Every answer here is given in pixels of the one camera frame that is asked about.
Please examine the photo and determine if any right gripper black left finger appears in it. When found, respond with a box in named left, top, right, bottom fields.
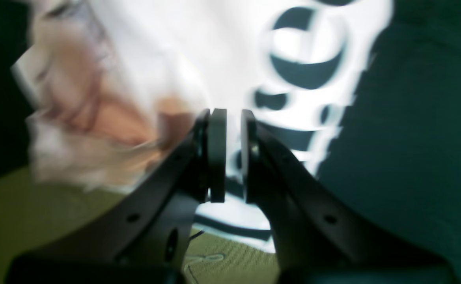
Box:
left=6, top=108, right=227, bottom=284

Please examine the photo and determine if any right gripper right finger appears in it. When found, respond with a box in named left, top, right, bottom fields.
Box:
left=241, top=110, right=456, bottom=284

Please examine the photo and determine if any pink T-shirt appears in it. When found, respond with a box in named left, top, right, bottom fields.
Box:
left=13, top=0, right=393, bottom=253

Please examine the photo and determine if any black table cloth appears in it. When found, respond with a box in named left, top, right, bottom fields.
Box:
left=0, top=0, right=461, bottom=284

